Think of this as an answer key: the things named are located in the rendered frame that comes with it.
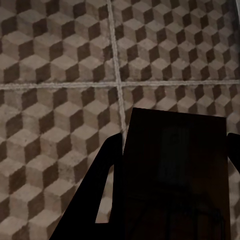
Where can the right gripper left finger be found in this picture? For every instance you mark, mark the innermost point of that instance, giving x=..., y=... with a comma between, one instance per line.
x=78, y=221

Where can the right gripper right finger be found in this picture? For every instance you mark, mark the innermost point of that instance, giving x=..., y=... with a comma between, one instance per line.
x=233, y=149

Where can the mousetrap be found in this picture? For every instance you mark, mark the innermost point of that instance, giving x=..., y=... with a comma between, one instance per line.
x=175, y=177

